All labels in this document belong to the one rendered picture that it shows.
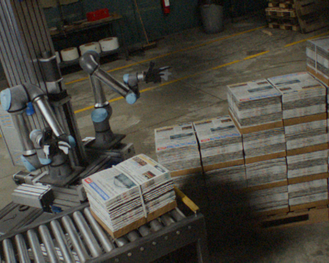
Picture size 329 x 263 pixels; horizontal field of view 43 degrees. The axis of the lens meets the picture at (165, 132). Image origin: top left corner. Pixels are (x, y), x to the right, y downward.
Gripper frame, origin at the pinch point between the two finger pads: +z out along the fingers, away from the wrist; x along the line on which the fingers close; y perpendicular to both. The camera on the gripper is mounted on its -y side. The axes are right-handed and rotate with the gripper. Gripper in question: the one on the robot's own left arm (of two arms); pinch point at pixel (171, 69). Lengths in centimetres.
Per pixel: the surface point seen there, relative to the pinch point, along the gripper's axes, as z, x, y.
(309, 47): 97, 0, -1
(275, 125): 65, 40, 33
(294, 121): 77, 39, 32
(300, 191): 79, 46, 88
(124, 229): -26, 131, 23
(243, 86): 49, 13, 15
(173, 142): -4, 40, 36
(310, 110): 88, 37, 27
